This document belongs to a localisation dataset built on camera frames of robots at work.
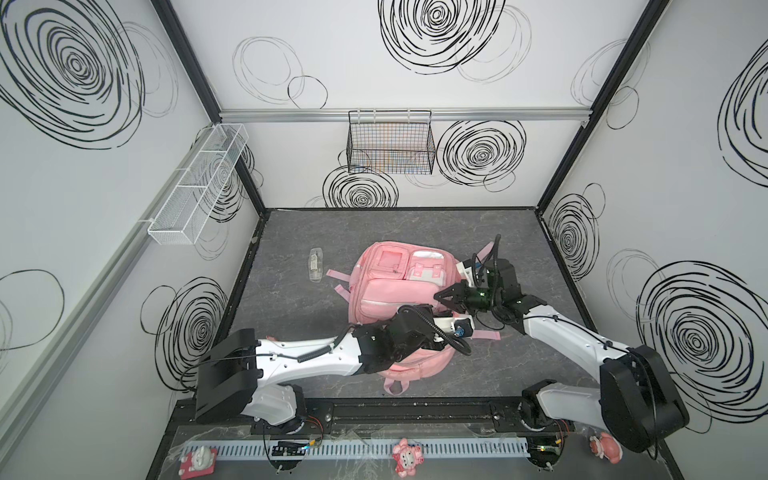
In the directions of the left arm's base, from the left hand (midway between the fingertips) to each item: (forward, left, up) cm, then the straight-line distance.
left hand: (451, 308), depth 71 cm
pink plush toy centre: (-29, +10, -16) cm, 34 cm away
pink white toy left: (-32, +53, -10) cm, 63 cm away
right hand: (+5, +3, -5) cm, 8 cm away
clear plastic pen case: (+23, +41, -19) cm, 51 cm away
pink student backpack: (+15, +17, -11) cm, 25 cm away
